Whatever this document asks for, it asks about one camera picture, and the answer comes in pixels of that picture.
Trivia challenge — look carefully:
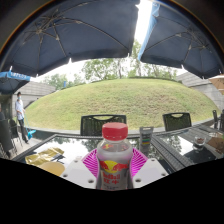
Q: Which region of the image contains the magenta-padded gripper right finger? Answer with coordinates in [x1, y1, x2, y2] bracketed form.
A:
[131, 148, 169, 189]

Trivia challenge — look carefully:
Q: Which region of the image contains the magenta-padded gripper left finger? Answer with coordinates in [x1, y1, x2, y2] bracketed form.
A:
[60, 148, 98, 189]

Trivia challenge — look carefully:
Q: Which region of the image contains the clear red-capped drink bottle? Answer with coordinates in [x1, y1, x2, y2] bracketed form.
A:
[95, 122, 134, 191]

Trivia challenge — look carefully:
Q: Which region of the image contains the grey tube with coloured label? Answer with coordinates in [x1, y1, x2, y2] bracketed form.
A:
[138, 126, 155, 156]

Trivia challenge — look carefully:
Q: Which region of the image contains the dark wicker chair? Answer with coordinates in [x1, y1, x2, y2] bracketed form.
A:
[80, 114, 128, 137]
[218, 109, 224, 132]
[0, 118, 18, 158]
[162, 112, 193, 132]

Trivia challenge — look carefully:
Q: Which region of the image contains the small round bowl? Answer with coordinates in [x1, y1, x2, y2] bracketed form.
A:
[193, 135, 208, 148]

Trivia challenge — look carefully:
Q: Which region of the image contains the blue broom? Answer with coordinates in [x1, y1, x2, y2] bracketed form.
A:
[27, 128, 37, 140]

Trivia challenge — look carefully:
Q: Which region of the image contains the brown paper bag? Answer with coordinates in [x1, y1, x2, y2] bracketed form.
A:
[206, 135, 224, 155]

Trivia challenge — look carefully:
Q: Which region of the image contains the blue umbrella with white lettering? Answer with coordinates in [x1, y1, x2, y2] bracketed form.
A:
[0, 70, 32, 95]

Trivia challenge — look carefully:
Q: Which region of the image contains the beige patio umbrella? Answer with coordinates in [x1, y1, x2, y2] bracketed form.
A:
[208, 74, 224, 91]

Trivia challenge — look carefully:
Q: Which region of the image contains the dark blue umbrella, light-blue flap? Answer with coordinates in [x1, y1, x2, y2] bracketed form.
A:
[137, 1, 224, 80]

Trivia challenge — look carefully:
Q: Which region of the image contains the large dark blue patio umbrella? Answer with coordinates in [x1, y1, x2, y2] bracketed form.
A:
[0, 0, 141, 78]

